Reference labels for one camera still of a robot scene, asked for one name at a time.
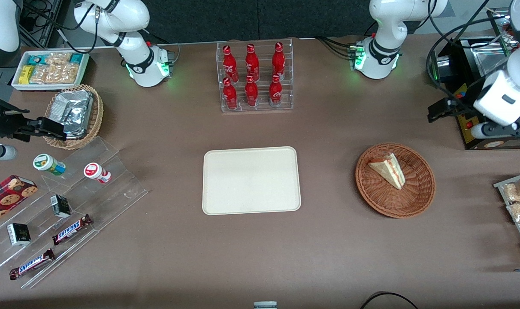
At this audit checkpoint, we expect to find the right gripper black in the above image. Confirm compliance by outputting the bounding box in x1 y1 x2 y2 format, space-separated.
0 88 67 144

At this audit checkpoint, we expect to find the triangular sandwich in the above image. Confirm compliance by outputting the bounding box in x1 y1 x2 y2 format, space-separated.
368 153 405 190

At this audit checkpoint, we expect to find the light tan wicker basket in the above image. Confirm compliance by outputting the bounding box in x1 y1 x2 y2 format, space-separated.
42 84 104 150

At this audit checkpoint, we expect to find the brown round wicker basket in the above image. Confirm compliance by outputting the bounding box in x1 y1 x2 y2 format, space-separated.
355 142 436 219

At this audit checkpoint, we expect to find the cream plastic tray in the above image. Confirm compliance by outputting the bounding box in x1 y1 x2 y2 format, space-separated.
202 146 302 215

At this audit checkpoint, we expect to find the green lid yogurt cup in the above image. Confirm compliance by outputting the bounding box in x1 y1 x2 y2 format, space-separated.
33 153 66 176

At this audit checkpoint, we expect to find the stack of foil trays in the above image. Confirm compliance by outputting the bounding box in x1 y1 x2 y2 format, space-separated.
49 90 94 140

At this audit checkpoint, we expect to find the white rectangular snack bin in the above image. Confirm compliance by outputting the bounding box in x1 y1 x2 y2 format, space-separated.
11 50 90 92

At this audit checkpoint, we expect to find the clear bag of nuts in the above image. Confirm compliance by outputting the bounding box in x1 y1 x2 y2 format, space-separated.
30 64 54 85
51 64 79 85
45 52 72 66

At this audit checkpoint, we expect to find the red lid yogurt cup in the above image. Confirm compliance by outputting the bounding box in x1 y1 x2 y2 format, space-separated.
83 162 112 184

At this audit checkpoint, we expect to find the red plaid cookie box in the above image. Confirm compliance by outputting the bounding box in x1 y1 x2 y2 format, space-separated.
0 175 39 229

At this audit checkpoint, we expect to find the small black carton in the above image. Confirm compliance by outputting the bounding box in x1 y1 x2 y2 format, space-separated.
7 223 31 246
50 194 72 218

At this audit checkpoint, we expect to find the clear acrylic step display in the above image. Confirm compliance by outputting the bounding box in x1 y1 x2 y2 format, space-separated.
0 136 149 289

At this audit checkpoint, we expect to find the Snickers chocolate bar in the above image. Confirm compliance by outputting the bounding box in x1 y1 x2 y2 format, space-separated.
9 248 55 281
52 214 93 245

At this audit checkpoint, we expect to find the black equipment rack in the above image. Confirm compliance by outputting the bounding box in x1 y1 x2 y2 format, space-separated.
19 0 64 48

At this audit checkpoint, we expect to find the red cola bottle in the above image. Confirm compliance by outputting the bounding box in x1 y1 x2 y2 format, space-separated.
269 74 283 107
245 43 260 82
223 77 238 110
245 75 259 107
272 42 286 80
222 45 239 83

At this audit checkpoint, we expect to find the clear acrylic bottle rack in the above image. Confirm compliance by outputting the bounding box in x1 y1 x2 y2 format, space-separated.
216 38 294 113

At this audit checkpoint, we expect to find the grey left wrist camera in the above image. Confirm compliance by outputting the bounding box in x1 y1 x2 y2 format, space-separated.
469 120 520 140

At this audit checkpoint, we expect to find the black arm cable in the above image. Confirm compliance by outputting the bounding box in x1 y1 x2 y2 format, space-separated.
425 0 514 93

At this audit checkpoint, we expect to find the grey wire tray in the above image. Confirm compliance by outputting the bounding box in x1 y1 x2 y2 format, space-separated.
493 171 520 262

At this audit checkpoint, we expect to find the black base cable bundle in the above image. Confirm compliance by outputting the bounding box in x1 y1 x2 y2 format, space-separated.
315 36 357 59

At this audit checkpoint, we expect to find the black cable loop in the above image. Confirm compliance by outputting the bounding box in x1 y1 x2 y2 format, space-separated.
360 291 419 309

